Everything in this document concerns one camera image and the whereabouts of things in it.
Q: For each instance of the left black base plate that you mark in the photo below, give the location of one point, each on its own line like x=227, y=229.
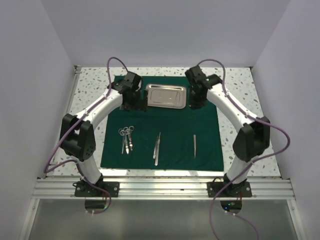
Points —
x=100, y=189

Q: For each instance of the green surgical cloth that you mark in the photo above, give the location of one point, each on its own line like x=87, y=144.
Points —
x=176, y=149

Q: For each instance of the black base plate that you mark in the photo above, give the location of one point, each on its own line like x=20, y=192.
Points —
x=100, y=189
x=228, y=188

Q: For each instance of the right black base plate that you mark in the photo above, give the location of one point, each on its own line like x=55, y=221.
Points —
x=228, y=188

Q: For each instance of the steel scissors large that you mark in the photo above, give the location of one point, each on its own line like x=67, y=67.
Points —
x=124, y=147

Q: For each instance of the steel scissors small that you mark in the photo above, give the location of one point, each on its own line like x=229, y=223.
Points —
x=128, y=138

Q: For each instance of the aluminium mounting rail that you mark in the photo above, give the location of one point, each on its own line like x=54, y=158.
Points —
x=166, y=188

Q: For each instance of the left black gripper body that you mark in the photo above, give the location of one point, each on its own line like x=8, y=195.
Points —
x=135, y=102

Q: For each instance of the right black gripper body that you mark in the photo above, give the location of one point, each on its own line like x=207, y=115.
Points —
x=195, y=101

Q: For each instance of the steel instrument tray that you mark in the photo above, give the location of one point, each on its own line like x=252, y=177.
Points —
x=161, y=95

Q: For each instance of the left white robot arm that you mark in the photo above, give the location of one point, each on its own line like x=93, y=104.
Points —
x=77, y=135

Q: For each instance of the steel scalpel handle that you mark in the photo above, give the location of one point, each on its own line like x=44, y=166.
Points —
x=155, y=147
x=157, y=152

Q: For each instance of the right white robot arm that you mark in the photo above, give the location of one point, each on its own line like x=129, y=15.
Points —
x=253, y=132

